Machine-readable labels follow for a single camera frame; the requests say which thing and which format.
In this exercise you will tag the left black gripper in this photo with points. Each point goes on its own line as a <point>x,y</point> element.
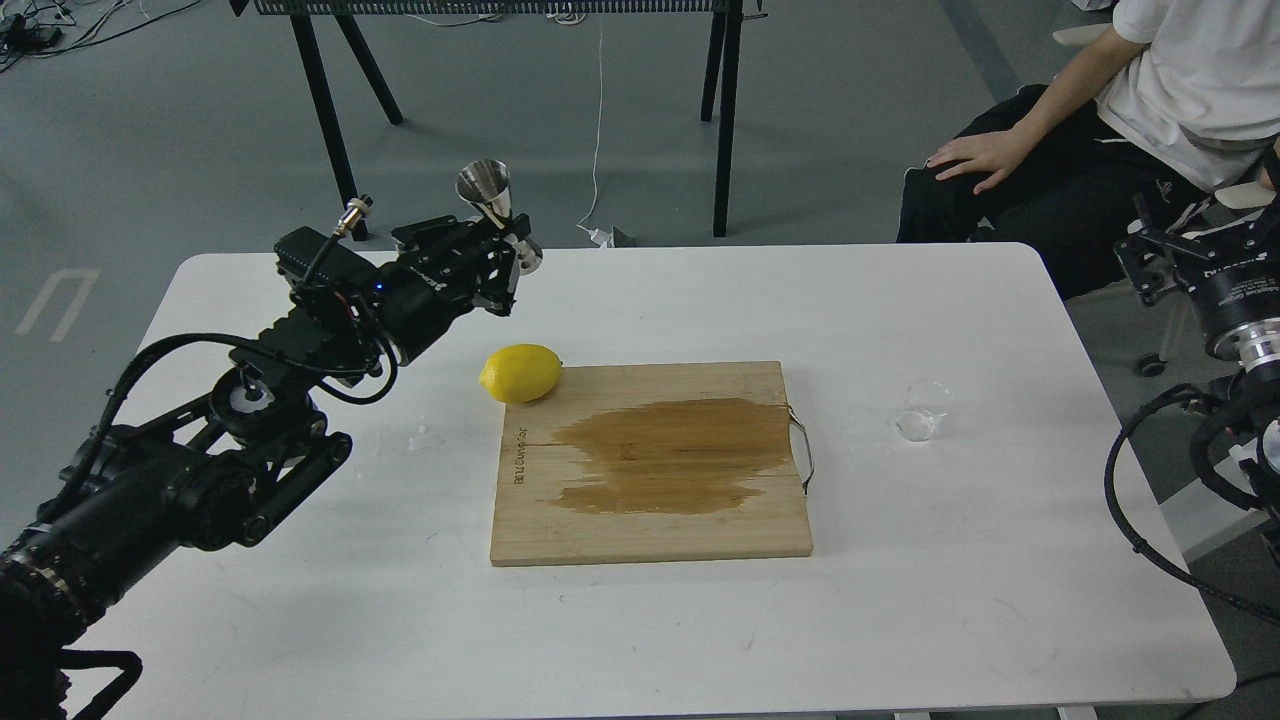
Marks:
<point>447,268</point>

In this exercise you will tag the wooden cutting board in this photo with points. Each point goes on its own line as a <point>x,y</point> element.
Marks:
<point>651,463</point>

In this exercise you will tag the steel double jigger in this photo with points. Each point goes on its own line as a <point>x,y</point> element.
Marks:
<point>485,185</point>

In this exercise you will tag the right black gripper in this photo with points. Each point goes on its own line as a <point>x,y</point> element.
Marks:
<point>1237,308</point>

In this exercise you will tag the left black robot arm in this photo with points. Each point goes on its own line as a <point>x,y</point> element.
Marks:
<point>230,466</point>

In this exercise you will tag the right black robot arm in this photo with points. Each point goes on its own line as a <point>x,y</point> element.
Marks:
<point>1233,449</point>

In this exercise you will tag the small clear glass cup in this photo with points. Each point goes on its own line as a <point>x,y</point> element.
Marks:
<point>924,406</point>

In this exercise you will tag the yellow lemon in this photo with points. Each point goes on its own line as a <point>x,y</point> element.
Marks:
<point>518,374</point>

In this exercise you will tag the person's right hand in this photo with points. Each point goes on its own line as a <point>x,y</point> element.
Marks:
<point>993,155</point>

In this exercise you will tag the seated person white shirt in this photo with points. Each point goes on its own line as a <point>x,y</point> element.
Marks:
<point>1175,100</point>

